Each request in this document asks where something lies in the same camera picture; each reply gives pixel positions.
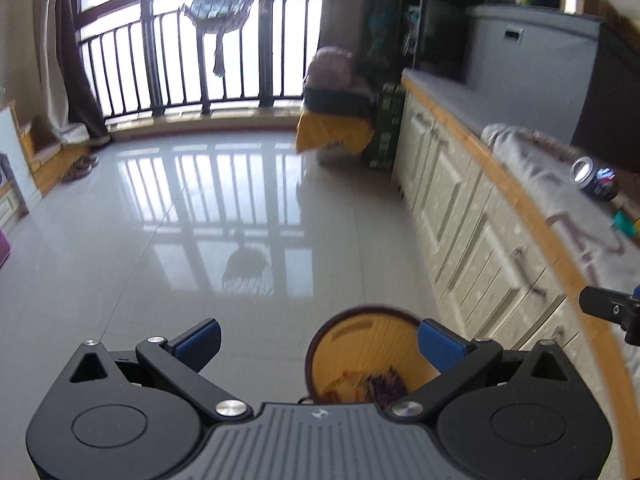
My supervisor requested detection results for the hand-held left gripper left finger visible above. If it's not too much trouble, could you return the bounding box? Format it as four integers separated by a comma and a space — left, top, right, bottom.
64, 317, 254, 422

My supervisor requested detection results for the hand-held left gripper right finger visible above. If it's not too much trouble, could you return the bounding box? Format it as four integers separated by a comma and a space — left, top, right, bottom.
389, 318, 577, 421

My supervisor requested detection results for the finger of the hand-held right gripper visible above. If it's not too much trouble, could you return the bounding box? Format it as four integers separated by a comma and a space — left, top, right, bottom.
579, 282, 640, 347

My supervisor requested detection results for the yellow round waste bin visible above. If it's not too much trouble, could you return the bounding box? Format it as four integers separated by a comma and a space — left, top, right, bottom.
304, 305, 446, 406

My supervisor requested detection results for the purple snack wrapper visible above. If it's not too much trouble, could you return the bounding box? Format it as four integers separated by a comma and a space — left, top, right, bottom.
367, 367, 409, 404

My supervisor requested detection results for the teal small item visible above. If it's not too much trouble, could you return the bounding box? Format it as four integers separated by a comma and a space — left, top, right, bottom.
612, 210, 639, 237

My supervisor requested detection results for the yellow snack wrapper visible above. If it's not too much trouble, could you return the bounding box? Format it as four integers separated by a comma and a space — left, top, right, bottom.
324, 370, 372, 403

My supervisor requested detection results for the blue soda can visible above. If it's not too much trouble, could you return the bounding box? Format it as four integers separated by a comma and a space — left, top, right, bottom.
570, 157, 620, 202

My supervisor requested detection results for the white cloth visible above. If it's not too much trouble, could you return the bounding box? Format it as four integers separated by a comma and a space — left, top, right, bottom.
481, 124, 640, 303

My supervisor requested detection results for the cream kitchen cabinet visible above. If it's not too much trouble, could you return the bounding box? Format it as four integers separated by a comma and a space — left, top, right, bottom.
392, 70, 633, 461

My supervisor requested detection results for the white box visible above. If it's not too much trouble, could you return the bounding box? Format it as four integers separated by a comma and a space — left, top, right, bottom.
315, 142, 364, 167

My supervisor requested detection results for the green carton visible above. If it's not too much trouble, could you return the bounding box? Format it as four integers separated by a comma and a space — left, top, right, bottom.
367, 82, 407, 172

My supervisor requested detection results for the wooden step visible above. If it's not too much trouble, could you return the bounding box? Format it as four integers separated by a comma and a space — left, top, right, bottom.
20, 117, 109, 197

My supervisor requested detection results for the yellow cloth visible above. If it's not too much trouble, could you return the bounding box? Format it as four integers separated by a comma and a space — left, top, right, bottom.
295, 110, 376, 157

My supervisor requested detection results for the grey storage box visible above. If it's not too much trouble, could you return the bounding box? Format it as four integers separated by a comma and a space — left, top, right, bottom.
465, 4, 640, 163

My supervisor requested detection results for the white leaning panel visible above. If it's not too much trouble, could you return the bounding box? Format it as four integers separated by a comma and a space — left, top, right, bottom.
0, 107, 40, 202

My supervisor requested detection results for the dark bag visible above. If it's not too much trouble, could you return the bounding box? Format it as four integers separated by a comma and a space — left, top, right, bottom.
304, 85, 374, 117

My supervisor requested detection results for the black balcony railing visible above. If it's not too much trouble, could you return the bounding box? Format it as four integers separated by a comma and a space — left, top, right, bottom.
77, 0, 326, 119

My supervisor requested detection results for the pink bundle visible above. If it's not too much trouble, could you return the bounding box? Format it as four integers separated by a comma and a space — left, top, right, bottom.
305, 46, 367, 94

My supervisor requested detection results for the white sheer curtain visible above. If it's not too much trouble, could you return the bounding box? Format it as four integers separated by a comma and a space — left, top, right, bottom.
31, 0, 76, 142

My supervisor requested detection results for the black shelf rack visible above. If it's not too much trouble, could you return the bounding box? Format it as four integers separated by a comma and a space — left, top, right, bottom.
400, 0, 492, 82

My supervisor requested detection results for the hanging drying net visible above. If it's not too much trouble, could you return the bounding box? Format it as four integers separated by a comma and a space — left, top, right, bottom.
182, 0, 262, 79

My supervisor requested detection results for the grey brown curtain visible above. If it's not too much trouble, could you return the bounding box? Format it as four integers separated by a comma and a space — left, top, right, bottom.
320, 0, 374, 57

